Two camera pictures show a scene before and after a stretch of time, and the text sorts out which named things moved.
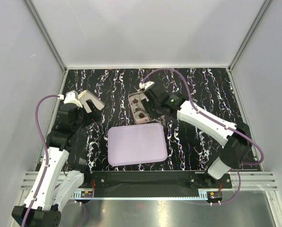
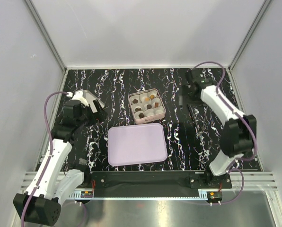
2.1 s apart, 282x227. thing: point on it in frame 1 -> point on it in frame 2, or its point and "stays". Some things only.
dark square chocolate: [141, 115] stays
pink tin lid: [86, 95] stays
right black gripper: [148, 103] -> [185, 89]
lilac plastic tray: [136, 144] stays
